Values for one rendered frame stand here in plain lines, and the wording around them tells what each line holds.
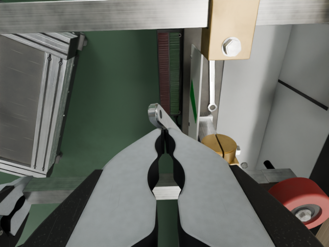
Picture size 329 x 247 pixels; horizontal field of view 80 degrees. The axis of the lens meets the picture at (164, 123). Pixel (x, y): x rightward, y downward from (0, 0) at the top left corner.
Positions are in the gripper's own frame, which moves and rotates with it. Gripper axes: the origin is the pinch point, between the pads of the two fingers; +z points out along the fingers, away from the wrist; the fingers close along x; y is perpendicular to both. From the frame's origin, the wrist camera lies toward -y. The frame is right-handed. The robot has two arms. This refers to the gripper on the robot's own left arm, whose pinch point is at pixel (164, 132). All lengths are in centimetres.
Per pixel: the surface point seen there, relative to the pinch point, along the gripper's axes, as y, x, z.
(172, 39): -2.2, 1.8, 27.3
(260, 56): 2.7, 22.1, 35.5
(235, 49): -2.8, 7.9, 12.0
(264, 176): 17.1, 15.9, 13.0
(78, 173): 93, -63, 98
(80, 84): 27, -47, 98
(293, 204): 16.2, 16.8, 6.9
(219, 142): 10.2, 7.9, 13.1
